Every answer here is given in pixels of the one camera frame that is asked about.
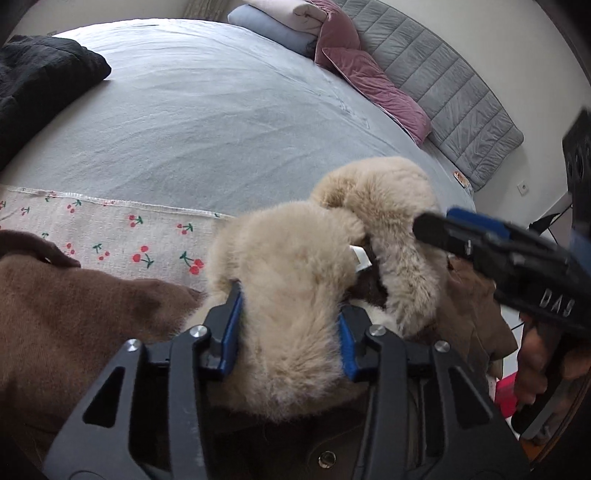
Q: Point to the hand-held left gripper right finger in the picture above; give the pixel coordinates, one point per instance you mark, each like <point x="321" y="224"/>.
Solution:
<point x="347" y="350"/>

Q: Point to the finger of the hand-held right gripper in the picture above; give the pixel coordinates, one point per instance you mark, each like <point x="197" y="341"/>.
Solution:
<point x="475" y="221"/>
<point x="436" y="233"/>

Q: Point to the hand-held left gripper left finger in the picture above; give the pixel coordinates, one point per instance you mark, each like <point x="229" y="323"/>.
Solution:
<point x="229" y="332"/>

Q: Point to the brown coat with fur collar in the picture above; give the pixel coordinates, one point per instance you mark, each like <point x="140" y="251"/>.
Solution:
<point x="286" y="277"/>

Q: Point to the person's right hand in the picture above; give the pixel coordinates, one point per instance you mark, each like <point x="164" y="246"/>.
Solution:
<point x="531" y="350"/>

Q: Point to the red object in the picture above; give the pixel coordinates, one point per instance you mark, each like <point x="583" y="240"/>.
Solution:
<point x="505" y="397"/>

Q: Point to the grey quilted headboard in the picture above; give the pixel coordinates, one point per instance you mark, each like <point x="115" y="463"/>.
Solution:
<point x="443" y="78"/>

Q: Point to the cherry print cloth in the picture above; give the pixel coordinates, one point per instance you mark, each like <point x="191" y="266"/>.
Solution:
<point x="115" y="235"/>

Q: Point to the pink velvet quilt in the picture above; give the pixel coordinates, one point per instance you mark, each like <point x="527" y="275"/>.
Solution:
<point x="364" y="74"/>

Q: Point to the grey bed sheet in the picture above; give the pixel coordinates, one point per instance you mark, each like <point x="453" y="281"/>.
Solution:
<point x="207" y="115"/>

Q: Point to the white folded blanket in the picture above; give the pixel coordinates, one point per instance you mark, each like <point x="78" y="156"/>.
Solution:
<point x="291" y="14"/>

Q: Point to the light blue pillow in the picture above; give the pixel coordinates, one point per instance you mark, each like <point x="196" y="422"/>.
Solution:
<point x="268" y="27"/>

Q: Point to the black cloth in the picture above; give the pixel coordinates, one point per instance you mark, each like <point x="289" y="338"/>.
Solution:
<point x="37" y="78"/>

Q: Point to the white wall socket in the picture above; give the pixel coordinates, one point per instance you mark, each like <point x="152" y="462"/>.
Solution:
<point x="523" y="188"/>

